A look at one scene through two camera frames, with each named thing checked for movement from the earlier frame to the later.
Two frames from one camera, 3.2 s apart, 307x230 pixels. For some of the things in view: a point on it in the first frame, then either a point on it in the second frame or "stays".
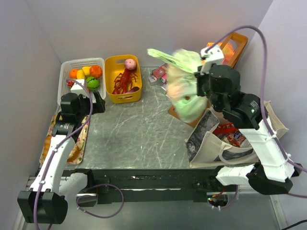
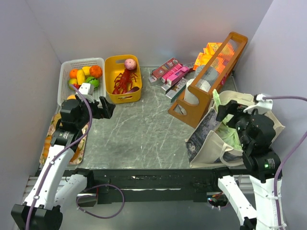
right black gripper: x=199 y=84 -> x=232 y=110
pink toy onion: x=130 y=64 stays
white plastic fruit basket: x=67 y=66 stays
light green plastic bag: x=182 y=86 -> x=228 y=134
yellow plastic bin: x=114 y=65 stays
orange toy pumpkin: x=96 y=71 stays
